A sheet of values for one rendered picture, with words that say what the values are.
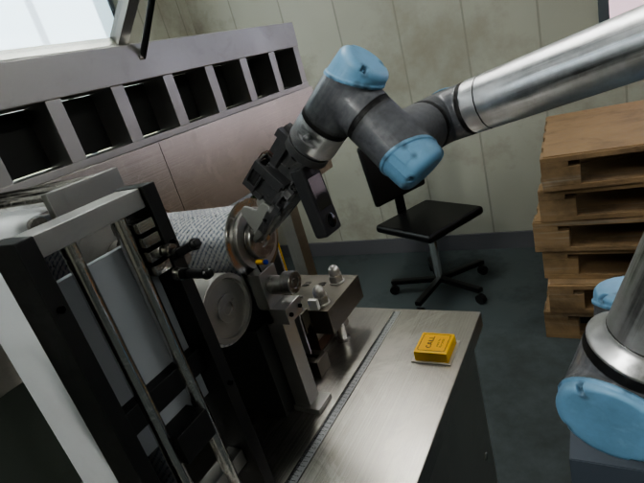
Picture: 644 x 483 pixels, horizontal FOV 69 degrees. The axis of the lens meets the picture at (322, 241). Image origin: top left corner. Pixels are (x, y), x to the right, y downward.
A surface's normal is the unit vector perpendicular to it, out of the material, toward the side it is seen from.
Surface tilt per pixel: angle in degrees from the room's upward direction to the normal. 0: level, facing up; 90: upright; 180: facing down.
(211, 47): 90
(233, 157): 90
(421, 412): 0
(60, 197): 90
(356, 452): 0
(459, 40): 90
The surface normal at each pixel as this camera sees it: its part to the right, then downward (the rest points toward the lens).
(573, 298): -0.42, 0.43
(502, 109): -0.44, 0.73
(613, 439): -0.63, 0.54
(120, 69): 0.85, -0.04
